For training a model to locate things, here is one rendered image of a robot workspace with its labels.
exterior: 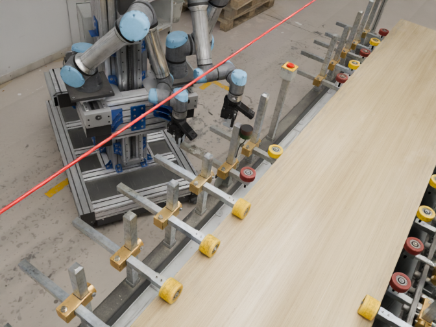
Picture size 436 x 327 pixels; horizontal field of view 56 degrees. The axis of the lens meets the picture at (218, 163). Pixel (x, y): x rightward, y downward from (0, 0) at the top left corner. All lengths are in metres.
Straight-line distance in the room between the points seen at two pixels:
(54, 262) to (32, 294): 0.23
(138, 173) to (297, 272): 1.56
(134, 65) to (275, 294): 1.45
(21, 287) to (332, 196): 1.86
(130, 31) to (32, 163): 1.83
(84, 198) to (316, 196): 1.50
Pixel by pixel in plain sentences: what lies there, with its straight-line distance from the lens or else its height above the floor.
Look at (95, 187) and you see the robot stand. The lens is 2.88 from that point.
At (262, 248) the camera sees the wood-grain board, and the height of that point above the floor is 0.90.
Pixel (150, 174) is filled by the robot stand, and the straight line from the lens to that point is 2.93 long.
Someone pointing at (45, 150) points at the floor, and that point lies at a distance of 3.51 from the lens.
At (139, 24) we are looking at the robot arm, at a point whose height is 1.52.
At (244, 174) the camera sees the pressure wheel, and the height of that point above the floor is 0.91.
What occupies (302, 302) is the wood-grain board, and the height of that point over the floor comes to 0.90.
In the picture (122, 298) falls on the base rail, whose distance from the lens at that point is 1.83.
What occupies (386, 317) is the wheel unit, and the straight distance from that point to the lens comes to 1.71.
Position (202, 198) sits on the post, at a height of 0.82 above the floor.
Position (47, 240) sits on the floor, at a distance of 2.92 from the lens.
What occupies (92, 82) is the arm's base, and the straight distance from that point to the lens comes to 2.24.
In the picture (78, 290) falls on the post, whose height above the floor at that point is 1.03.
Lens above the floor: 2.32
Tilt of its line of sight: 44 degrees down
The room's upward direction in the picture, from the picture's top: 10 degrees clockwise
